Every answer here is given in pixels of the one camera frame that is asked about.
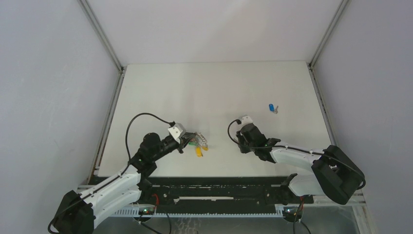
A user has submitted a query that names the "green circuit board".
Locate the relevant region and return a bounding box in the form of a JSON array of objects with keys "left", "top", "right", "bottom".
[
  {"left": 138, "top": 207, "right": 156, "bottom": 216},
  {"left": 282, "top": 207, "right": 302, "bottom": 223}
]

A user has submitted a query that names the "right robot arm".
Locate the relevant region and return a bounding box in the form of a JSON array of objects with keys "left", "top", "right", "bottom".
[{"left": 235, "top": 123, "right": 366, "bottom": 205}]

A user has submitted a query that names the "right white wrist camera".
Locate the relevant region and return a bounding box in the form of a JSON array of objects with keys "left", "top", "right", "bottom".
[{"left": 238, "top": 115, "right": 253, "bottom": 126}]

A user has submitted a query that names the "metal key organizer ring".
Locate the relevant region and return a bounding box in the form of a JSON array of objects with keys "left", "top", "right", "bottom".
[{"left": 188, "top": 132, "right": 210, "bottom": 158}]

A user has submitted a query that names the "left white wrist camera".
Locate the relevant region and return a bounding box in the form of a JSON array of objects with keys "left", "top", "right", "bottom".
[{"left": 168, "top": 123, "right": 187, "bottom": 144}]

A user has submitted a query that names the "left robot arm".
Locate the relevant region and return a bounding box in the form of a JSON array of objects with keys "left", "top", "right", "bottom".
[{"left": 47, "top": 133, "right": 196, "bottom": 234}]

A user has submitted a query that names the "left black camera cable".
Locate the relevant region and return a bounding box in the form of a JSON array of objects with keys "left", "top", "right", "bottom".
[{"left": 47, "top": 113, "right": 175, "bottom": 234}]

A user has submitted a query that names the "blue tagged key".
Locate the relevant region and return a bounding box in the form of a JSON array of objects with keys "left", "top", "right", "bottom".
[{"left": 269, "top": 104, "right": 279, "bottom": 114}]

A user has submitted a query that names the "black camera cable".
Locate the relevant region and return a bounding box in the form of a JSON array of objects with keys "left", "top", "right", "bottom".
[
  {"left": 227, "top": 119, "right": 367, "bottom": 191},
  {"left": 47, "top": 113, "right": 175, "bottom": 234}
]

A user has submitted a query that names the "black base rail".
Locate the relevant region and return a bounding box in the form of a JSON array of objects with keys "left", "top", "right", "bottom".
[{"left": 137, "top": 176, "right": 302, "bottom": 213}]

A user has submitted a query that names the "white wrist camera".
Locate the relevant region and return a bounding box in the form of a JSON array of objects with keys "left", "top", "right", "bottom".
[
  {"left": 168, "top": 123, "right": 187, "bottom": 144},
  {"left": 238, "top": 115, "right": 253, "bottom": 126}
]

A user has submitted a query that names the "left green circuit board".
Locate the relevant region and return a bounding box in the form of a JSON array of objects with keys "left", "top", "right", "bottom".
[{"left": 138, "top": 207, "right": 156, "bottom": 216}]

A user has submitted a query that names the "white slotted cable duct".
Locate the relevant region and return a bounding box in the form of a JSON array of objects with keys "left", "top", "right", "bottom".
[{"left": 110, "top": 206, "right": 284, "bottom": 218}]

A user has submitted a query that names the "right black camera cable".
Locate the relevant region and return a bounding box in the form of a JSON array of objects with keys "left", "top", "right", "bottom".
[{"left": 227, "top": 119, "right": 367, "bottom": 191}]

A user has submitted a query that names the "right green circuit board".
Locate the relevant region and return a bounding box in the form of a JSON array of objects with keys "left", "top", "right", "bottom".
[{"left": 282, "top": 207, "right": 302, "bottom": 223}]

